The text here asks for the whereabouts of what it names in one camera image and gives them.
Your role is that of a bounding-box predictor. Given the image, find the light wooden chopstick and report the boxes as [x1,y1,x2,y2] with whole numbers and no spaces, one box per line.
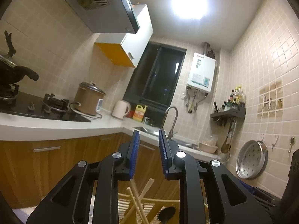
[120,178,155,223]

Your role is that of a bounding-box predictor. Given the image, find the wooden chopstick in basket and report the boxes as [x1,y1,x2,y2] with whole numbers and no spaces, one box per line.
[127,179,149,224]

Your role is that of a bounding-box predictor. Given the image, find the beige slotted utensil basket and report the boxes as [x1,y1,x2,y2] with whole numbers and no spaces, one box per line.
[118,193,180,223]

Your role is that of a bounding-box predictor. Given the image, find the round metal steamer tray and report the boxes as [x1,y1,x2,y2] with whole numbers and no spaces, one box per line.
[236,140,268,180]

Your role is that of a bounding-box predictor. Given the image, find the white gas water heater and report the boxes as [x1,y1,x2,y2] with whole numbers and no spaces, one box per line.
[187,53,216,94]

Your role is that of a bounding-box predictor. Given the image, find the black wall spice shelf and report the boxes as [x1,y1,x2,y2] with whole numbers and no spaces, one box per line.
[210,108,246,126]

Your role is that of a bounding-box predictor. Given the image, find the pink bowl by sink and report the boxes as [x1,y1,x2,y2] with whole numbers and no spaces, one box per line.
[199,143,218,154]

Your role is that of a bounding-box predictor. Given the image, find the wooden base cabinets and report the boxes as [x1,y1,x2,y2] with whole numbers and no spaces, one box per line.
[1,133,179,208]

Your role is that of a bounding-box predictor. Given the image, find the black gas stove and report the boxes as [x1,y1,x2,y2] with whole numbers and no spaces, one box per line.
[1,92,91,122]

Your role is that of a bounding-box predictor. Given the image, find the black spoon in basket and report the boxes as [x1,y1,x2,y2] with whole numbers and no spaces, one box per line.
[158,206,176,224]

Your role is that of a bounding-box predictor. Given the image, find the chrome sink faucet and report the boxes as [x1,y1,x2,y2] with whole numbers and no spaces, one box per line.
[162,106,179,141]

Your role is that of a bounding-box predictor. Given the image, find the cream electric kettle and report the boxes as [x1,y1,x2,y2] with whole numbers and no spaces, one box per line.
[112,100,131,119]

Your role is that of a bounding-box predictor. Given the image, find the grey range hood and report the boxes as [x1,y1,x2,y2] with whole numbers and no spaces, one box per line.
[65,0,139,34]

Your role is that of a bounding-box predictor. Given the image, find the white and orange wall cabinet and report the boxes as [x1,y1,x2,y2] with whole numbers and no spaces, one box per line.
[95,4,153,68]

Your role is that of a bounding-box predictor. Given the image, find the dark kitchen window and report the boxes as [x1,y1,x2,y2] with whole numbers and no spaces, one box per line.
[123,42,187,109]

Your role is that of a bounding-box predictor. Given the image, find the brown rice cooker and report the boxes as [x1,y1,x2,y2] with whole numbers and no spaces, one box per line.
[70,82,105,118]

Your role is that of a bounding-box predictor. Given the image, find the black wok with handle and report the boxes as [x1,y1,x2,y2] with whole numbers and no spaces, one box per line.
[1,30,39,97]

